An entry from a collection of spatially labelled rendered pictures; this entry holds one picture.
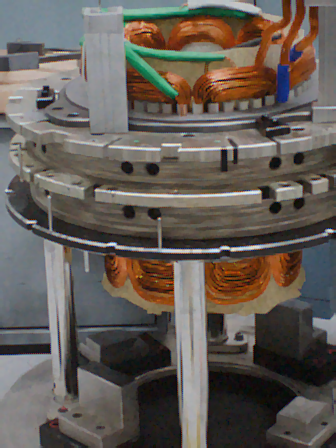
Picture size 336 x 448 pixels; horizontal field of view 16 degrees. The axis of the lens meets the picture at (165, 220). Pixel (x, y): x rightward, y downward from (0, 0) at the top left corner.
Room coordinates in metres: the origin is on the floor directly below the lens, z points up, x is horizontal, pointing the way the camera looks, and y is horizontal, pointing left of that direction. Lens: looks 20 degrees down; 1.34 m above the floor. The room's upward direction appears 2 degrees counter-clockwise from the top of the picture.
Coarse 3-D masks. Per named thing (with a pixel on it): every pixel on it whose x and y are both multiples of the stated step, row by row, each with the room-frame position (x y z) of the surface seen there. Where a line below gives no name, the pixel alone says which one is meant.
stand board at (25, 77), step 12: (72, 60) 1.28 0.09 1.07; (12, 72) 1.23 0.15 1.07; (24, 72) 1.23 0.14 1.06; (36, 72) 1.23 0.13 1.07; (48, 72) 1.23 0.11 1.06; (0, 84) 1.18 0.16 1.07; (12, 84) 1.18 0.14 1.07; (24, 84) 1.18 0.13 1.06; (0, 96) 1.16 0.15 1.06; (0, 108) 1.16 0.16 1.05
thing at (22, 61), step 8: (0, 56) 1.17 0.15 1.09; (8, 56) 1.17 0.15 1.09; (16, 56) 1.17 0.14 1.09; (24, 56) 1.18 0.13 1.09; (32, 56) 1.18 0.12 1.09; (0, 64) 1.17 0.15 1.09; (8, 64) 1.17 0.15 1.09; (16, 64) 1.17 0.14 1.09; (24, 64) 1.18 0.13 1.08; (32, 64) 1.18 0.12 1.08
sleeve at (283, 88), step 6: (282, 66) 0.91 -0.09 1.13; (288, 66) 0.91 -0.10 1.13; (282, 72) 0.91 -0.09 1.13; (288, 72) 0.91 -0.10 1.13; (282, 78) 0.91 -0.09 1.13; (288, 78) 0.91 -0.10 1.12; (282, 84) 0.91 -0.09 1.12; (288, 84) 0.91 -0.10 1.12; (282, 90) 0.91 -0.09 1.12; (288, 90) 0.91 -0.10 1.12; (276, 96) 0.91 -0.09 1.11; (282, 96) 0.91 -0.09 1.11; (282, 102) 0.91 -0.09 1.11
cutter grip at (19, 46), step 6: (12, 42) 1.24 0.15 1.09; (18, 42) 1.24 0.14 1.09; (24, 42) 1.23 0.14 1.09; (30, 42) 1.23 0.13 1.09; (36, 42) 1.23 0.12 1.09; (42, 42) 1.23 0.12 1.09; (12, 48) 1.24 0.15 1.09; (18, 48) 1.24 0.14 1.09; (24, 48) 1.23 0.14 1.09; (30, 48) 1.23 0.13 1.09; (36, 48) 1.23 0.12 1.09; (42, 48) 1.23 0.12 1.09; (42, 54) 1.23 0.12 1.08
